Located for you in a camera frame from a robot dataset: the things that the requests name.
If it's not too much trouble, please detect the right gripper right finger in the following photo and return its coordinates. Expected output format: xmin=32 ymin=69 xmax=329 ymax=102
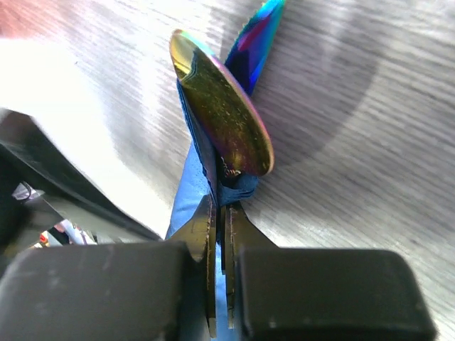
xmin=220 ymin=202 xmax=437 ymax=340

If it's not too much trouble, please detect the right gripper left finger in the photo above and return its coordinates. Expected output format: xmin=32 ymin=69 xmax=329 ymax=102
xmin=1 ymin=196 xmax=217 ymax=340

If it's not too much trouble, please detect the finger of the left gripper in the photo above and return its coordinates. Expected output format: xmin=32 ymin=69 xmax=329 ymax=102
xmin=1 ymin=112 xmax=161 ymax=241

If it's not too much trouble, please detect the blue paper napkin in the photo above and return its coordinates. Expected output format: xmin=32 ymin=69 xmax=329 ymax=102
xmin=165 ymin=80 xmax=260 ymax=341

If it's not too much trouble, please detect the iridescent gold spoon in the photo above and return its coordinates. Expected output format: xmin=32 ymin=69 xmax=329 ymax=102
xmin=169 ymin=29 xmax=274 ymax=176

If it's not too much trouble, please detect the iridescent knife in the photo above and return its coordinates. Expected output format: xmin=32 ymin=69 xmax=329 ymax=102
xmin=225 ymin=0 xmax=286 ymax=96

